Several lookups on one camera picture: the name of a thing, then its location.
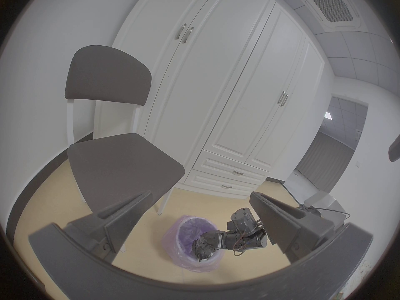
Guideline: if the purple plastic bag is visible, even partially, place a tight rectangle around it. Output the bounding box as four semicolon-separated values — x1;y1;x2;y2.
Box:
162;215;221;273

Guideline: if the black plastic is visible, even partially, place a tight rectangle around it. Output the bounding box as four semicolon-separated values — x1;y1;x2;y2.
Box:
192;235;218;262

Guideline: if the white wardrobe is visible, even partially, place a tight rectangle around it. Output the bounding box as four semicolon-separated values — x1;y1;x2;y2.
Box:
111;0;325;199

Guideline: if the grey and white chair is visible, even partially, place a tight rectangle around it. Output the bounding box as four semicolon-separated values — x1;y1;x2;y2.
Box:
65;45;185;215

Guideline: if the white trash bin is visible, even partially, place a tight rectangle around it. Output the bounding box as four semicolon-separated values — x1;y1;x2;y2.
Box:
176;219;219;263

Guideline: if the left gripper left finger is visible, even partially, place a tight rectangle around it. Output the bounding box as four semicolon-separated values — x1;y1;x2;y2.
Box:
64;191;154;263

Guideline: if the grey curtain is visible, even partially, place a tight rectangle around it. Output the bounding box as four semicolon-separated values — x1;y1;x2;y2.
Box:
295;131;355;193

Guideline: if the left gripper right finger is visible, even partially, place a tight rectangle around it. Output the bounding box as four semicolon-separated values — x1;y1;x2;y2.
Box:
249;191;337;264

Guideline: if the ceiling air conditioner vent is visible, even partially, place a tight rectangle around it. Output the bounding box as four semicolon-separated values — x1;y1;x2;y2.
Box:
291;0;368;32

